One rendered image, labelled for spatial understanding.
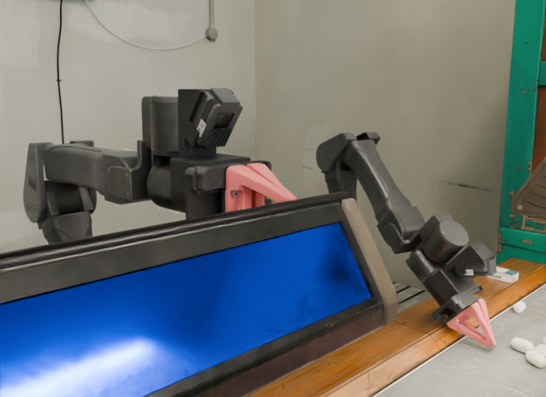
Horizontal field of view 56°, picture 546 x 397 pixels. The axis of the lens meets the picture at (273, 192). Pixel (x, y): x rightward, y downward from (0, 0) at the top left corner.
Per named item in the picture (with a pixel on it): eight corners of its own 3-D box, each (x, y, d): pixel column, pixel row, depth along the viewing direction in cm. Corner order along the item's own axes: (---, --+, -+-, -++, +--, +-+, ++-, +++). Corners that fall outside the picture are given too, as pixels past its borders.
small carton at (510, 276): (486, 277, 120) (486, 269, 120) (492, 274, 123) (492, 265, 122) (512, 283, 116) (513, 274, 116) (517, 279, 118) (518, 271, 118)
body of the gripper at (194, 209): (275, 161, 54) (229, 155, 59) (196, 170, 46) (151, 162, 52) (275, 222, 55) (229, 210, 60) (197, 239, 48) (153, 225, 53)
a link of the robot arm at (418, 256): (459, 262, 94) (435, 233, 97) (440, 272, 90) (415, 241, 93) (439, 281, 99) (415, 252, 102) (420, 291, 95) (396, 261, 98)
